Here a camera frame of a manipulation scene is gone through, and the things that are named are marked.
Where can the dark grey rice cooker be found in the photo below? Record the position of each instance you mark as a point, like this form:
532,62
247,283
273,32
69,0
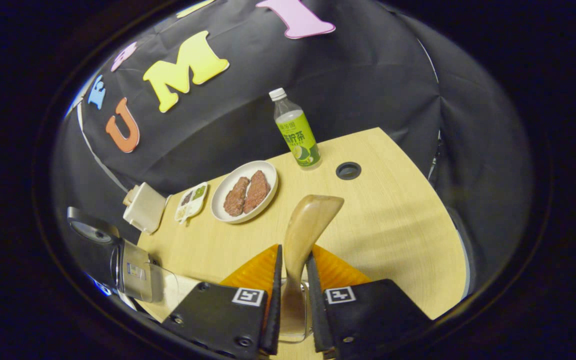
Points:
138,270

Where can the wooden spoon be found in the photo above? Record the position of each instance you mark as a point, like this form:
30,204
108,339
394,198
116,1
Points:
308,225

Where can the white divided sauce dish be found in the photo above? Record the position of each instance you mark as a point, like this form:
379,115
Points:
190,202

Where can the brown meat piece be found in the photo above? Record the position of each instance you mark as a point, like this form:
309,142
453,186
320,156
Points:
236,197
257,191

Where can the green tea bottle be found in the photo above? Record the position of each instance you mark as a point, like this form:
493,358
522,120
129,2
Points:
298,140

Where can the white round plate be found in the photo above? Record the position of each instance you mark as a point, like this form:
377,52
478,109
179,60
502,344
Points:
218,200

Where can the clear plastic rice container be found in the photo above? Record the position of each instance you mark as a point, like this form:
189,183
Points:
173,280

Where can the white toaster with bread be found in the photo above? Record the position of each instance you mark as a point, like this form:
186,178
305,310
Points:
144,207

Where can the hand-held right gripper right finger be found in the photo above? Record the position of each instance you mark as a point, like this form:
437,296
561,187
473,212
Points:
316,310

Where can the black backdrop cloth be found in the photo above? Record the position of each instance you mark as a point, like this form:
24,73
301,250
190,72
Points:
358,75

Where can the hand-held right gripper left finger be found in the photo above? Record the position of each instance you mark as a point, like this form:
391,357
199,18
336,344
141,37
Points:
274,310

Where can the clear square chopstick holder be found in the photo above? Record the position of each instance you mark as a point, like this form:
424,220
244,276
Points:
293,339

